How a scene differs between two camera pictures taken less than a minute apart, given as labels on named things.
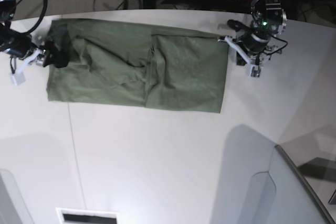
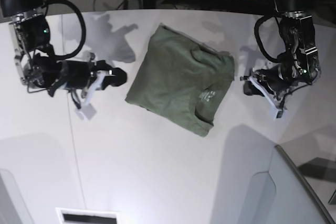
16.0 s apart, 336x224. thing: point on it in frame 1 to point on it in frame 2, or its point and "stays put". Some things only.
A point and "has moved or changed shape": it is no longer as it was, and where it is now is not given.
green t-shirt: x=128 y=65 has moved or changed shape
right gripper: x=255 y=41 to x=279 y=77
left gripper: x=19 y=45 to x=77 y=74
